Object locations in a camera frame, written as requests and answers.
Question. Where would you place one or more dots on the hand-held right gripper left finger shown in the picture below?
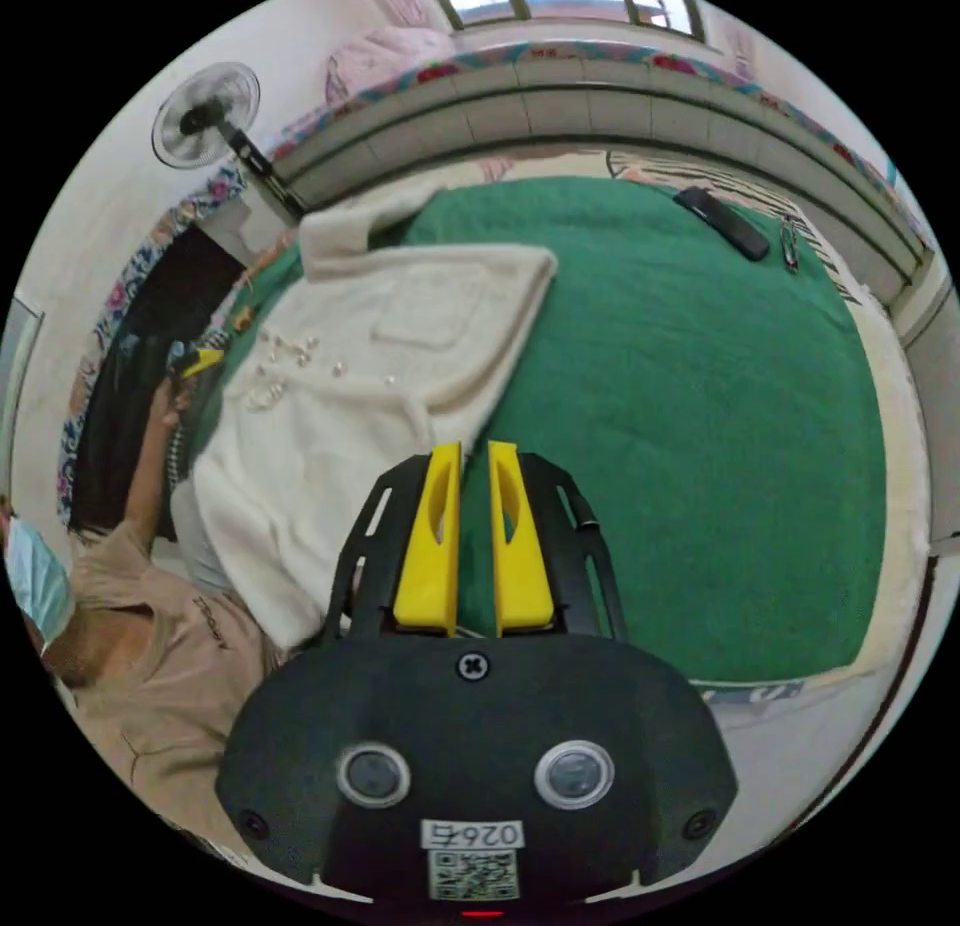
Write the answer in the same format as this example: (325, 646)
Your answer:
(429, 566)

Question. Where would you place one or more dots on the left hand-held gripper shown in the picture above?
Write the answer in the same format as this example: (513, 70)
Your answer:
(182, 380)

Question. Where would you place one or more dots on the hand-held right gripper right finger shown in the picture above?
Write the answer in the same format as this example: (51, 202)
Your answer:
(525, 573)

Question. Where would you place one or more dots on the white fuzzy jacket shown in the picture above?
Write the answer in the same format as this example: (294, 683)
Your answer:
(360, 356)

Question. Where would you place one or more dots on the person's left forearm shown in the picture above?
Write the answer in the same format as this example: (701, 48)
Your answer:
(148, 476)

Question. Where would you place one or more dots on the person's left hand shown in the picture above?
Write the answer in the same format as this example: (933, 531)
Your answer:
(165, 407)

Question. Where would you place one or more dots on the floral curtain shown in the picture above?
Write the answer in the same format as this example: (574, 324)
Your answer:
(112, 303)

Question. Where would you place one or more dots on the bed with green cover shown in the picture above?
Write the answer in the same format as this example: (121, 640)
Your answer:
(675, 431)

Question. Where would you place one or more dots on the person's body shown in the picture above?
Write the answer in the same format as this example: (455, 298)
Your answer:
(150, 656)

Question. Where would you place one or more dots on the pink curtain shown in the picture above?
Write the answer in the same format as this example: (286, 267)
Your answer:
(390, 60)

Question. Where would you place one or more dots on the black remote control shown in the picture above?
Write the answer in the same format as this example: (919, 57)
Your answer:
(721, 221)

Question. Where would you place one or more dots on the wall fan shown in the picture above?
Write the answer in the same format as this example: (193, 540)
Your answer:
(204, 114)

